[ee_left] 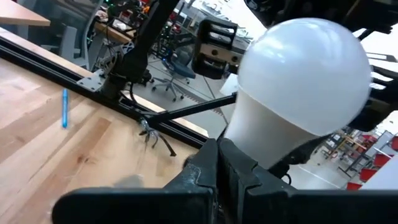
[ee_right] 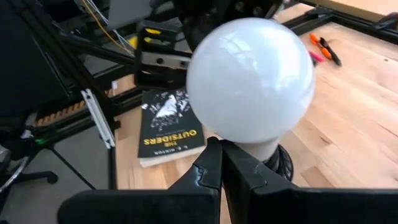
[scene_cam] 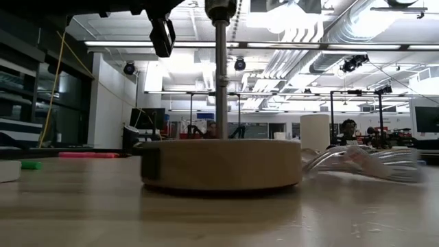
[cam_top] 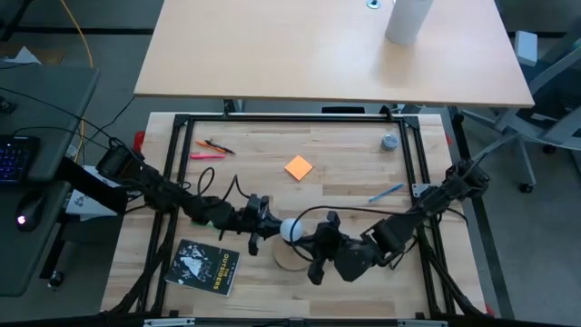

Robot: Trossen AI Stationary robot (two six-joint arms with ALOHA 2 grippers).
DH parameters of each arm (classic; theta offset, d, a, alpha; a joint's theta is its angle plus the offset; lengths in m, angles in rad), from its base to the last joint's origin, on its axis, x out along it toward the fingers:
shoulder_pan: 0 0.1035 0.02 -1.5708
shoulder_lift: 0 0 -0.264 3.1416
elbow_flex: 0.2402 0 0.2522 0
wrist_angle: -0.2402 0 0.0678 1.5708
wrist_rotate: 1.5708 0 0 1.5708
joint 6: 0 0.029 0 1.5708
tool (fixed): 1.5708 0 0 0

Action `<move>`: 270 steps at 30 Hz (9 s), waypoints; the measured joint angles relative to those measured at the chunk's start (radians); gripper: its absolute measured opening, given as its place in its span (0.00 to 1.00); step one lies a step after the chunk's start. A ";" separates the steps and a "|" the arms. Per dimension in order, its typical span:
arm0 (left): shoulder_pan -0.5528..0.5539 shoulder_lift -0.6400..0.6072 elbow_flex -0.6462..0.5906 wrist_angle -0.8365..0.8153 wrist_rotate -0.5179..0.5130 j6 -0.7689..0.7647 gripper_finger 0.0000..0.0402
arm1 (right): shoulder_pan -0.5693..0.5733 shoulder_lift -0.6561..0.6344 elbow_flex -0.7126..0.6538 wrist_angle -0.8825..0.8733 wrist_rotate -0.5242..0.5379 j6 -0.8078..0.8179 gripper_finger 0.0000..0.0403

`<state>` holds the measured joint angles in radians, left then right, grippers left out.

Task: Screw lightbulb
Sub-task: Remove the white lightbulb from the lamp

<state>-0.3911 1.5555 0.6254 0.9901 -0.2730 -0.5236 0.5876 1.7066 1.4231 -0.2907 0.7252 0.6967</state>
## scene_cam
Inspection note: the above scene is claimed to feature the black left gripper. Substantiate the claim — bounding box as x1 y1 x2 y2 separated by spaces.
68 0 186 18

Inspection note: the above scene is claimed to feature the wooden base table lamp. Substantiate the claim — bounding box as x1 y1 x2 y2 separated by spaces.
140 0 303 191

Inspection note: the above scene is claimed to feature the black computer monitor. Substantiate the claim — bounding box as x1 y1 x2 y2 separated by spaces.
129 108 166 130
410 97 439 141

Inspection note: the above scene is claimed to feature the person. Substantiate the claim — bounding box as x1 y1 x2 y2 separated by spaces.
204 121 220 140
337 119 359 147

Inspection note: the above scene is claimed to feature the black desktop device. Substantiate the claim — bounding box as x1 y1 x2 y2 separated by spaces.
122 125 141 152

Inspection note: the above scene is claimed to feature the pink foam strip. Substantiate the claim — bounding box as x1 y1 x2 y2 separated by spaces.
57 152 120 159

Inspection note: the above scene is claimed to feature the dark shelving unit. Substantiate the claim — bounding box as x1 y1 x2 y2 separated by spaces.
0 29 93 149

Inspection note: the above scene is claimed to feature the white cylinder roll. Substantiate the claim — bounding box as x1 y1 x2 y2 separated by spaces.
300 114 331 152

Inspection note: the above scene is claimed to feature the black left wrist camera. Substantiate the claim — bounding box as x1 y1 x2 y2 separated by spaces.
149 16 176 58

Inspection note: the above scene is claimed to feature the black background rig frame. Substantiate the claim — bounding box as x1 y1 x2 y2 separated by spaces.
190 91 241 140
330 89 384 147

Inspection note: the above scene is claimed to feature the yellow hanging cable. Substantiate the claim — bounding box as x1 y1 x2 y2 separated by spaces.
38 30 164 149

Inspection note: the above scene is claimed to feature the black aluminium table frame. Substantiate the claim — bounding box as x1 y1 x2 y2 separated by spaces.
0 146 439 166

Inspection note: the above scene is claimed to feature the clear bundled power cord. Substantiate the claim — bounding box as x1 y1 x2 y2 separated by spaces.
301 143 426 183

